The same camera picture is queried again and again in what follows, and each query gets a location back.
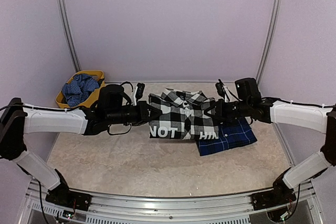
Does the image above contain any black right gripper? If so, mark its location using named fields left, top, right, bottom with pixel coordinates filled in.
left=204, top=98, right=251, bottom=121

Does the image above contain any black white checked shirt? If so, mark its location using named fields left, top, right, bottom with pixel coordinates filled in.
left=149, top=88, right=219, bottom=140

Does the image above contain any blue plaid shirt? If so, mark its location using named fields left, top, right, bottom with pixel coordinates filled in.
left=196, top=118, right=257, bottom=156

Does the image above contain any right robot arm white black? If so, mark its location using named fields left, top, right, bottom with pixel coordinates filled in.
left=204, top=78, right=335, bottom=210

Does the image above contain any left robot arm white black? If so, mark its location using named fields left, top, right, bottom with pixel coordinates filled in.
left=1, top=83, right=162, bottom=211

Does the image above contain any blue gingham crumpled shirt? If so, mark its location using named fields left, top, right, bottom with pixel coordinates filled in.
left=61, top=73, right=100, bottom=108

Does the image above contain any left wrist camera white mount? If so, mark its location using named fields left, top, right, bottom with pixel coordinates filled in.
left=131, top=82, right=145, bottom=106

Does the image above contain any right aluminium frame post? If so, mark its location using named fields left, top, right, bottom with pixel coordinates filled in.
left=256, top=0, right=281, bottom=85

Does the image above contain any aluminium frame post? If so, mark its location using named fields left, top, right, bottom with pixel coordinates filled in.
left=57, top=0, right=81, bottom=72
left=256, top=0, right=281, bottom=85

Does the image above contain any aluminium front rail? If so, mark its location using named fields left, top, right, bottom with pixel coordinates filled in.
left=17, top=182, right=325, bottom=223

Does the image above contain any left aluminium frame post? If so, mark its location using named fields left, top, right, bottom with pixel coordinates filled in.
left=57, top=0, right=81, bottom=72

